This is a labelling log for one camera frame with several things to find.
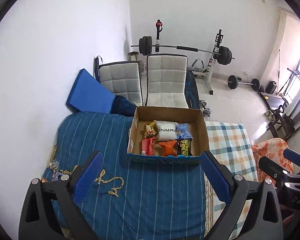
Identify orange floral blanket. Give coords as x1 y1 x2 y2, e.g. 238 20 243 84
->
251 137 294 183

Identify chrome dumbbell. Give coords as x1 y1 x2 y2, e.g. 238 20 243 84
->
199 100 212 118

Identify gold-edged clear packet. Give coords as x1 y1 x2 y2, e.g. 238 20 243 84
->
48 145 58 168

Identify dark blue cloth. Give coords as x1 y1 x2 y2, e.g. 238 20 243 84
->
109 95 137 117

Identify cardboard box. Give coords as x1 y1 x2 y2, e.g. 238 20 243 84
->
127 106 209 166

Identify yellow snack packet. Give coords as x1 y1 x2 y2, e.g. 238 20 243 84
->
143 121 157 139

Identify white padded chair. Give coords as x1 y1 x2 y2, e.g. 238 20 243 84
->
145 54 190 109
98 60 144 107

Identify black low bench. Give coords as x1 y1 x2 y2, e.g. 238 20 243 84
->
260 91 290 112

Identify black wipes packet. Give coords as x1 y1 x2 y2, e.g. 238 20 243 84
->
176 137 193 156

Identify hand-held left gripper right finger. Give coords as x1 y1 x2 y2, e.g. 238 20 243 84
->
201 151 284 240

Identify blue clear packet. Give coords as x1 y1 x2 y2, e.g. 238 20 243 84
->
175 123 192 139

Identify red snack packet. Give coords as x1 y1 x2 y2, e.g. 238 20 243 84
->
141 137 157 156

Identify white barbell rack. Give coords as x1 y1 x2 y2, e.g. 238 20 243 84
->
154 19 228 96

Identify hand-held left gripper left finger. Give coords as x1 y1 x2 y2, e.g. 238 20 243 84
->
19 151 104 240

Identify blue foam mat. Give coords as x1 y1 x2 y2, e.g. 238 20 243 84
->
66 68 116 114

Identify plaid bed sheet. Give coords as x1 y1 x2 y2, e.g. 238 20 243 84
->
204 121 258 240

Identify white soft pouch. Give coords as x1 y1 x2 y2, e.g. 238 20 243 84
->
155 121 178 142

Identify blue striped blanket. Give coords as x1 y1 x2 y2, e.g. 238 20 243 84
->
41 111 208 240

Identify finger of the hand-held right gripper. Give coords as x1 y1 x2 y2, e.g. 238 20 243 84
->
283 149 300 172
259 156 292 188

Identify short barbell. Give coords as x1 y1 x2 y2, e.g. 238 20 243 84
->
227 75 261 91

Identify orange snack packet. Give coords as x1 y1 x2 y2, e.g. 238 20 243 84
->
157 140 178 157

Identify black armchair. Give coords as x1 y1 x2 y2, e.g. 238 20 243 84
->
266 97 300 141

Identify long barbell with plates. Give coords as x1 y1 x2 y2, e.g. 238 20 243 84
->
131 36 235 66

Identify black tripod stand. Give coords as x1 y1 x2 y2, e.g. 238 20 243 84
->
276 49 300 98

